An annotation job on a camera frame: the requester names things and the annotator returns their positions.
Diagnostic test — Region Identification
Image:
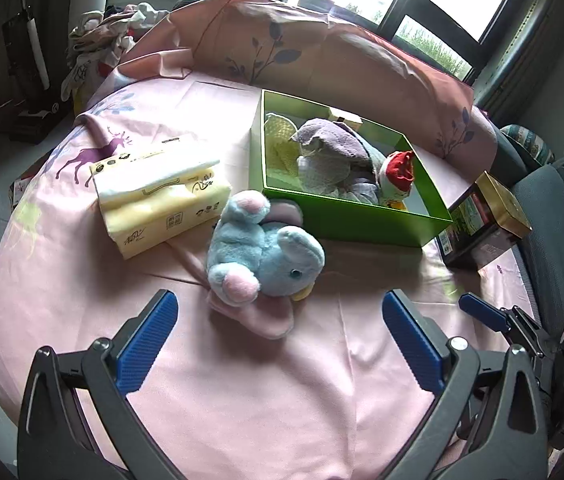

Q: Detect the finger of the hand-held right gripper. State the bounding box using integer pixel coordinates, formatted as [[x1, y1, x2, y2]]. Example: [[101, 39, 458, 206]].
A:
[[458, 294, 550, 356]]

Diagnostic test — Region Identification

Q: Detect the blue elephant plush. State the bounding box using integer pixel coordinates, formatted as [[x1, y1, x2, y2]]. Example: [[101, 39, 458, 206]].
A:
[[206, 190, 326, 307]]

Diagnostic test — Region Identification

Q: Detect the grey curtain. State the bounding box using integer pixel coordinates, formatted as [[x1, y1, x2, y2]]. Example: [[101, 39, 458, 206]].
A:
[[477, 0, 564, 116]]

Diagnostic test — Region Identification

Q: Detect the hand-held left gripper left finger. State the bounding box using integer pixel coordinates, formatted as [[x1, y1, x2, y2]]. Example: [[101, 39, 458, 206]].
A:
[[16, 289, 180, 480]]

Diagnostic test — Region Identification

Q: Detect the pink floral bedsheet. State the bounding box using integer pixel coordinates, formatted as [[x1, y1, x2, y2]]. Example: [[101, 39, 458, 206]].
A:
[[0, 0, 538, 480]]

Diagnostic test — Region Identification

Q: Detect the yellow waffle towel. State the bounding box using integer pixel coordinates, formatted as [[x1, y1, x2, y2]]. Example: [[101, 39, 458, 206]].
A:
[[263, 112, 308, 181]]

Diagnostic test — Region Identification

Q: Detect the purple cloth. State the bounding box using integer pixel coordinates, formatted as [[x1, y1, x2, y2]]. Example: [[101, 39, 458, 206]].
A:
[[292, 117, 373, 171]]

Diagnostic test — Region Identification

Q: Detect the pile of clothes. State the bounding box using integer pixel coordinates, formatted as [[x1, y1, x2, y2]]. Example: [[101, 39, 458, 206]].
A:
[[59, 1, 173, 103]]

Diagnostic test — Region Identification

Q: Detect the black window frame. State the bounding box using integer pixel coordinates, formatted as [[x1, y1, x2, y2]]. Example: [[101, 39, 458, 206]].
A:
[[149, 0, 564, 86]]

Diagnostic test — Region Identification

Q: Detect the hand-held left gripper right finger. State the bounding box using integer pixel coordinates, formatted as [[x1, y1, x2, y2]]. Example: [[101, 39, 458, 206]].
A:
[[382, 289, 550, 480]]

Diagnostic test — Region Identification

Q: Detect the grey sofa chair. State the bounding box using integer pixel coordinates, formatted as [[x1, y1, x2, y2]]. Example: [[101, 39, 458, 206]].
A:
[[492, 120, 564, 326]]

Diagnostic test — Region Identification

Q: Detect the yellow tissue pack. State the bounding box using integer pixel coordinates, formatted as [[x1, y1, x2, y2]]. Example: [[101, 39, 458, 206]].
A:
[[89, 149, 233, 261]]

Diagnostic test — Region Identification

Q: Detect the green cardboard box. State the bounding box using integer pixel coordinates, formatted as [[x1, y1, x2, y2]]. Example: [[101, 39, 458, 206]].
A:
[[249, 89, 454, 248]]

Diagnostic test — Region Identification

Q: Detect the white chicken plush red comb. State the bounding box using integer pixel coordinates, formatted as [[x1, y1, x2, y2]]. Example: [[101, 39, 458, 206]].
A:
[[374, 149, 418, 211]]

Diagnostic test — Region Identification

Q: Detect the striped cushion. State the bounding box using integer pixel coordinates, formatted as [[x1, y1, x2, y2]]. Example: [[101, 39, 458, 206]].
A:
[[501, 124, 553, 166]]

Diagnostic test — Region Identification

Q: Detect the upright stick vacuum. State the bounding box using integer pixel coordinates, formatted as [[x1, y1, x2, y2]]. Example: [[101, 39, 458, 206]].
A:
[[2, 0, 63, 143]]

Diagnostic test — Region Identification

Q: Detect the black tea tin gold lid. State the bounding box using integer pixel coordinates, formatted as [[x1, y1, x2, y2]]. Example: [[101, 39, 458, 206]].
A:
[[444, 170, 533, 268]]

